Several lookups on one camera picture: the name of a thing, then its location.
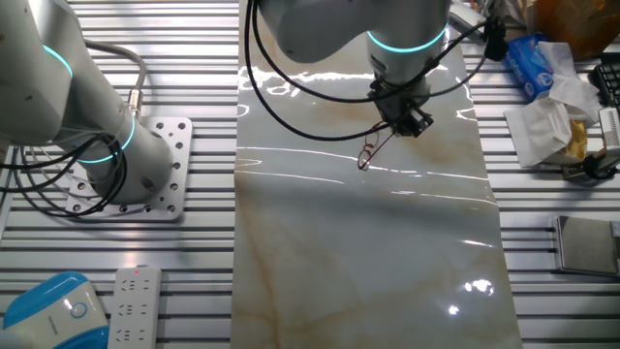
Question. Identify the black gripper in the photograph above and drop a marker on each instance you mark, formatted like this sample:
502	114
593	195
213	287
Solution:
399	109

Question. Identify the brown frame glasses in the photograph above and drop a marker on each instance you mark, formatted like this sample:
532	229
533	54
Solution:
369	150

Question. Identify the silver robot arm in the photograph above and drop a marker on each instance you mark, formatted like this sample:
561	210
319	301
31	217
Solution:
48	72

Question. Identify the marble pattern table mat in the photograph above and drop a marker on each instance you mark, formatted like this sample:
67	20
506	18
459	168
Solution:
363	242

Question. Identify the white tissue sheet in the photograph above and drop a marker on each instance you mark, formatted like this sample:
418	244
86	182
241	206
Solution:
537	131

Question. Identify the blue tissue pack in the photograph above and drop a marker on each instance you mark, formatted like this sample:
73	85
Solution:
528	68

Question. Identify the yellow plastic bag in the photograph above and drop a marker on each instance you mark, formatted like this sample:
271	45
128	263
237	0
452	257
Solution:
579	140

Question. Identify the crumpled white tissue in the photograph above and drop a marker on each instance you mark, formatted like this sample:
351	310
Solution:
576	92

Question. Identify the black round knob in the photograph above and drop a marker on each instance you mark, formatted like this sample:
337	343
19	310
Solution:
598	167

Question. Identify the brown cardboard box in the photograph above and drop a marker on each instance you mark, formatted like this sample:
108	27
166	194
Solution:
576	24

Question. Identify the grey vented box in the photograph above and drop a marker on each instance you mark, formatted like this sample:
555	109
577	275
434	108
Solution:
611	128

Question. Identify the black keyboard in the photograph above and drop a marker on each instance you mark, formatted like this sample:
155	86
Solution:
608	77

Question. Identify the square steel plate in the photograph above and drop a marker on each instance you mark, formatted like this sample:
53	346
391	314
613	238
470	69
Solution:
586	244

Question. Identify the white power strip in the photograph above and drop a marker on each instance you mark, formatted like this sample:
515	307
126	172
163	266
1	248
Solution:
133	310

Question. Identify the blue and white device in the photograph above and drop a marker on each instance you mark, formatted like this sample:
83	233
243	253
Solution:
48	315

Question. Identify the metal corner bracket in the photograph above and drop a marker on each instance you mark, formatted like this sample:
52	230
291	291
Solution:
574	172

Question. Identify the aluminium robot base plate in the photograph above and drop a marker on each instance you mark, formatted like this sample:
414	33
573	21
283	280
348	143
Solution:
176	145

